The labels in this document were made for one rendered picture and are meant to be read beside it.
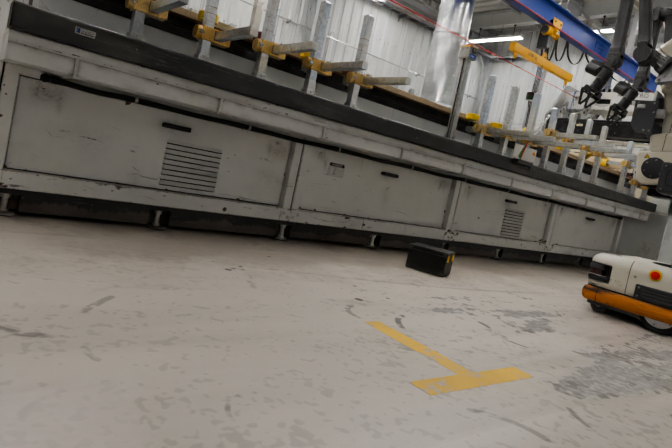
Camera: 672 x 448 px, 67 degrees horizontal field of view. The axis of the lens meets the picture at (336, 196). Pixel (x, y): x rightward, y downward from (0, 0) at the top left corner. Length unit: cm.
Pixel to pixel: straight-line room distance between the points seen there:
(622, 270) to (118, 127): 226
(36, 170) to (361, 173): 156
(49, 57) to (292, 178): 118
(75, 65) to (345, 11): 995
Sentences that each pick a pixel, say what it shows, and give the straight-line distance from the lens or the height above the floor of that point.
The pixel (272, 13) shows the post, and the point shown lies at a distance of 220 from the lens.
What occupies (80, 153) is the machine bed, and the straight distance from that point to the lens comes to 219.
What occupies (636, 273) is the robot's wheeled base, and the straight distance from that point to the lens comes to 267.
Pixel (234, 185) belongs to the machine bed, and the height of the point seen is 23.
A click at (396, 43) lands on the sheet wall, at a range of 1260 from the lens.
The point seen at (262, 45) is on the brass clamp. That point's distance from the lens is 215.
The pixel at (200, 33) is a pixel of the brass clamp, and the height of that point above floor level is 79.
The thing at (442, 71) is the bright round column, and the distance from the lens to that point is 753.
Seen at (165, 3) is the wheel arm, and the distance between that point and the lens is 184.
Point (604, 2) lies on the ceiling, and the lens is 1261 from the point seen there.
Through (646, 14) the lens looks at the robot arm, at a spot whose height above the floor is 143.
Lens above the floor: 41
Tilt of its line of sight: 3 degrees down
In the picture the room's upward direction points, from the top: 12 degrees clockwise
